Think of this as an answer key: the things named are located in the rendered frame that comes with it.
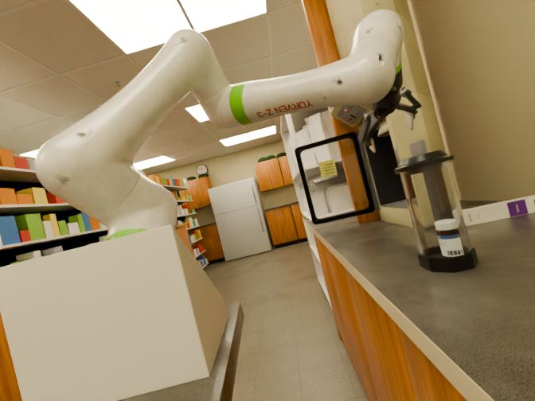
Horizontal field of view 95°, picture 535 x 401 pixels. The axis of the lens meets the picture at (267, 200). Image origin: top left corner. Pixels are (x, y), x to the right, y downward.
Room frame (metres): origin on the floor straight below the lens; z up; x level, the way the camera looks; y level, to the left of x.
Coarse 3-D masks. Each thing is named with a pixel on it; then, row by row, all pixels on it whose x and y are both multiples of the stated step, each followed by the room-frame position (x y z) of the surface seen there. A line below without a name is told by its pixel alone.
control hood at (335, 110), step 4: (332, 108) 1.12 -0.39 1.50; (336, 108) 1.09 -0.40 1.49; (340, 108) 1.07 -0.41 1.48; (364, 108) 0.96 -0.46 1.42; (368, 108) 0.94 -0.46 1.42; (372, 108) 0.93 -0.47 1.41; (332, 112) 1.15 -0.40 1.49; (336, 112) 1.13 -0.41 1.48; (336, 116) 1.17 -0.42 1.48; (340, 120) 1.18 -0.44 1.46; (344, 120) 1.16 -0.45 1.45; (360, 120) 1.08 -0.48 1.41; (348, 124) 1.18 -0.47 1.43; (356, 124) 1.14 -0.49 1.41
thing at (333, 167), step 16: (336, 144) 1.19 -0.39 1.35; (352, 144) 1.18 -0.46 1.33; (304, 160) 1.22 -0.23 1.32; (320, 160) 1.21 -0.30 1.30; (336, 160) 1.20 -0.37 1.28; (352, 160) 1.18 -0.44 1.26; (320, 176) 1.21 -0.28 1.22; (336, 176) 1.20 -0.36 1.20; (352, 176) 1.19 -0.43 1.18; (320, 192) 1.21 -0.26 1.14; (336, 192) 1.20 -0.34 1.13; (352, 192) 1.19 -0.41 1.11; (320, 208) 1.22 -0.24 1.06; (336, 208) 1.20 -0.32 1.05; (352, 208) 1.19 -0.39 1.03
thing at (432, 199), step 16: (432, 160) 0.47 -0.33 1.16; (400, 176) 0.54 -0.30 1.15; (416, 176) 0.49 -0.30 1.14; (432, 176) 0.48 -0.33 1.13; (448, 176) 0.48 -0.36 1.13; (416, 192) 0.50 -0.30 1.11; (432, 192) 0.48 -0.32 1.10; (448, 192) 0.48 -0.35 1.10; (416, 208) 0.51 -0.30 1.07; (432, 208) 0.49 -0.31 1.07; (448, 208) 0.48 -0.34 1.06; (416, 224) 0.52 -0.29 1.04; (432, 224) 0.49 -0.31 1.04; (448, 224) 0.48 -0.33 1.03; (464, 224) 0.49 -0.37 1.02; (416, 240) 0.54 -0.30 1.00; (432, 240) 0.50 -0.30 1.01; (448, 240) 0.48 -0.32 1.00; (464, 240) 0.48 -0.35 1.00; (432, 256) 0.50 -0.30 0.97; (448, 256) 0.48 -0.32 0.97
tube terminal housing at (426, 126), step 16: (400, 16) 0.89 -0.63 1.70; (416, 48) 0.96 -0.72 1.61; (416, 64) 0.92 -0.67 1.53; (416, 80) 0.89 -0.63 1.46; (416, 96) 0.86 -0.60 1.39; (400, 112) 0.86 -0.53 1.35; (432, 112) 0.96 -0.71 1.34; (400, 128) 0.86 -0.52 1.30; (416, 128) 0.86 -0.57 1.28; (432, 128) 0.92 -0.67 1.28; (400, 144) 0.86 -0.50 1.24; (432, 144) 0.88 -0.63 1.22; (368, 160) 1.16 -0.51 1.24; (400, 160) 0.87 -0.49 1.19; (384, 208) 1.12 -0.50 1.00; (400, 208) 0.96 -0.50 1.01; (400, 224) 0.99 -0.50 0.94
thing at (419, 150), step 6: (414, 144) 0.52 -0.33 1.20; (420, 144) 0.51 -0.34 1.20; (414, 150) 0.52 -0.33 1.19; (420, 150) 0.51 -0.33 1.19; (426, 150) 0.51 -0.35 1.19; (438, 150) 0.49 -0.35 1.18; (414, 156) 0.52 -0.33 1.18; (420, 156) 0.49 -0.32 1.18; (426, 156) 0.48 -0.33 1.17; (432, 156) 0.48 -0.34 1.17; (438, 156) 0.48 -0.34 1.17; (402, 162) 0.52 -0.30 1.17; (408, 162) 0.50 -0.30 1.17; (414, 162) 0.49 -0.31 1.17
